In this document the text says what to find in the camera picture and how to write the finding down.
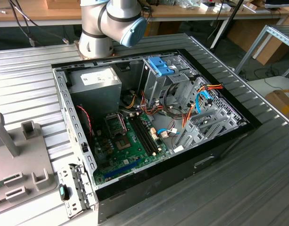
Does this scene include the short blue wire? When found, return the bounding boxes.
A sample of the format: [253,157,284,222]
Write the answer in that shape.
[157,128,181,139]

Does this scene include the green motherboard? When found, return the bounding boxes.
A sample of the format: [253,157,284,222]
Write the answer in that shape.
[91,113,174,188]

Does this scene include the black looped wire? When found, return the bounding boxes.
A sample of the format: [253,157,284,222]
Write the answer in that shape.
[164,83,184,120]

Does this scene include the metal expansion bracket plate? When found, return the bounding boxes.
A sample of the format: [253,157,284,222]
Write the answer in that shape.
[57,163,99,218]

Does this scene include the white board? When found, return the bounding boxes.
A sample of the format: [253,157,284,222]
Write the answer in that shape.
[247,75,289,99]

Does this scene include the grey metal disk bay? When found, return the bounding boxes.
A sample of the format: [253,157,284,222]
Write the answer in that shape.
[173,76,250,153]

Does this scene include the black latch with teal tab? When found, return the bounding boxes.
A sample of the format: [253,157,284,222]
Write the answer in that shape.
[58,184,71,201]

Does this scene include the grey parts rack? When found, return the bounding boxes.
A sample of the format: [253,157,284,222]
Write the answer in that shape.
[0,112,58,215]

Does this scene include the square brown base plate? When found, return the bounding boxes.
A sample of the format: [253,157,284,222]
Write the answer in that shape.
[73,40,119,59]

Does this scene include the black open PC case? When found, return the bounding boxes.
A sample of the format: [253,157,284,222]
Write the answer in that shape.
[51,48,263,224]

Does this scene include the large cardboard box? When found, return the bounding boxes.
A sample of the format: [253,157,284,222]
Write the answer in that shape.
[226,18,289,66]

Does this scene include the grey power supply unit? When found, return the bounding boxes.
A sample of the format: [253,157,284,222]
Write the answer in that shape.
[67,65,123,122]

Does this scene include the black case fan red wire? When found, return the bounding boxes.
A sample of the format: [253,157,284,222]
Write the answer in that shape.
[75,105,95,142]

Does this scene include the orange yellow wire bundle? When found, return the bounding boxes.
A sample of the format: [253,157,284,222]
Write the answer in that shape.
[120,89,165,117]

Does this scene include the long blue data wire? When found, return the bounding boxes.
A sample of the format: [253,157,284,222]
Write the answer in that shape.
[195,90,215,114]

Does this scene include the white box black lid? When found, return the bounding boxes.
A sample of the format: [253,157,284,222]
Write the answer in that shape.
[200,1,215,11]

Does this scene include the black RAM slot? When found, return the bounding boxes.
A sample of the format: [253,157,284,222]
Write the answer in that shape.
[136,116,157,155]
[140,116,160,154]
[129,117,152,157]
[132,116,155,156]

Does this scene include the blue plastic drive bracket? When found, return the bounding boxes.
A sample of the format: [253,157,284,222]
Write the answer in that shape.
[148,56,177,77]

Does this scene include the orange power wire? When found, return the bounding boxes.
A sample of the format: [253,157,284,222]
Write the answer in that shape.
[182,82,224,129]

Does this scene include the thin wire locking lever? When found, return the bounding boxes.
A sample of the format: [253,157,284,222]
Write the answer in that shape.
[119,112,126,134]

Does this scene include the cardboard box with label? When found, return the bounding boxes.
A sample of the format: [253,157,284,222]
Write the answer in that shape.
[264,88,289,123]

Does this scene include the thin black pole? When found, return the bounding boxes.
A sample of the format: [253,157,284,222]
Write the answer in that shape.
[225,0,244,25]

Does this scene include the CPU socket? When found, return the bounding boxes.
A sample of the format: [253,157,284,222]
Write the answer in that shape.
[114,137,132,153]

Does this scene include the black hanging cable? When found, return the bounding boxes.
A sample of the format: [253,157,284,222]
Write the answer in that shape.
[8,0,70,47]

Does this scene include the plain white box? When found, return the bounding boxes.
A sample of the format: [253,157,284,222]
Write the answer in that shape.
[212,3,232,13]

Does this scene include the black monitor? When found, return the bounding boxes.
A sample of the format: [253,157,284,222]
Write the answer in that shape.
[264,0,286,10]

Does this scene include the blue expansion slot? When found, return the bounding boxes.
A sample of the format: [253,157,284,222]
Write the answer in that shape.
[103,159,142,180]

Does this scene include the flat cardboard piece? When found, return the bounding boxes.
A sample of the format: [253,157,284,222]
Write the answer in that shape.
[243,3,271,14]

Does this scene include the metal socket cover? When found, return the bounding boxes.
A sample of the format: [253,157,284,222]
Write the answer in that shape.
[104,113,126,137]

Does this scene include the grey metal optical drive cage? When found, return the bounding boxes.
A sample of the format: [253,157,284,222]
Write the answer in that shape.
[138,53,198,108]

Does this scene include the wooden desk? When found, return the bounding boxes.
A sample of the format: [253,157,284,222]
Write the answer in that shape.
[144,0,289,24]
[0,0,83,28]

